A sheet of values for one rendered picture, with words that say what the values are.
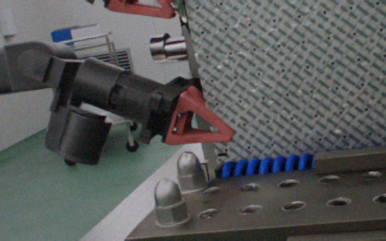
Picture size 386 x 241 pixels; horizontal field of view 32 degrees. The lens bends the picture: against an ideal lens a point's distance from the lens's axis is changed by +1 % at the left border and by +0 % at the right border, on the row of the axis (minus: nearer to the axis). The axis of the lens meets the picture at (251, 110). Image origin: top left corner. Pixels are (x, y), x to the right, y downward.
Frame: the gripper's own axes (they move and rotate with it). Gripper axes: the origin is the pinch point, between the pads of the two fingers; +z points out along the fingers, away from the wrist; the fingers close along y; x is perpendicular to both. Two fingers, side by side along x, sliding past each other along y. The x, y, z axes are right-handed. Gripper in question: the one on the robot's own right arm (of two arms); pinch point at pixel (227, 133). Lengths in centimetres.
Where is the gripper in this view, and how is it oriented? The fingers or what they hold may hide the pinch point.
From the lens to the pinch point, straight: 82.7
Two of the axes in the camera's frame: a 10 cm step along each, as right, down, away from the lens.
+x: 3.0, -9.0, -3.1
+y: -2.3, 2.5, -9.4
